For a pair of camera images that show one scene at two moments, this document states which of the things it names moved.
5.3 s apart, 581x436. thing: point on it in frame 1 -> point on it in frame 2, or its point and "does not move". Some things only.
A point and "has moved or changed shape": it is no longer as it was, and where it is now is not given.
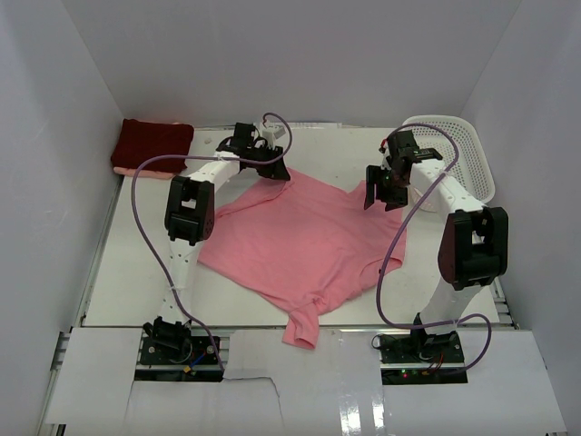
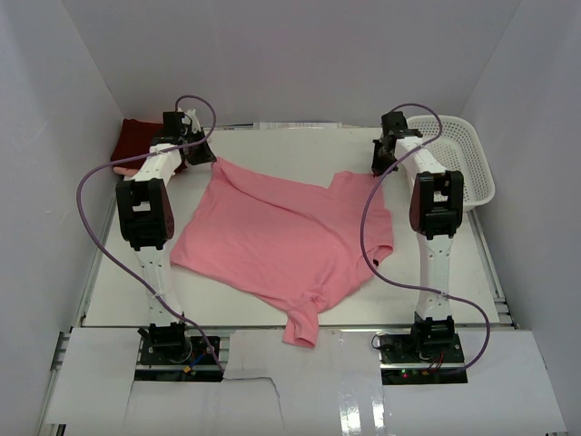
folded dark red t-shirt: (138, 141) does not move
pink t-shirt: (296, 245) has moved or changed shape
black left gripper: (270, 161) -> (200, 151)
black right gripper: (387, 193) -> (381, 159)
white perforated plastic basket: (470, 166) does not move
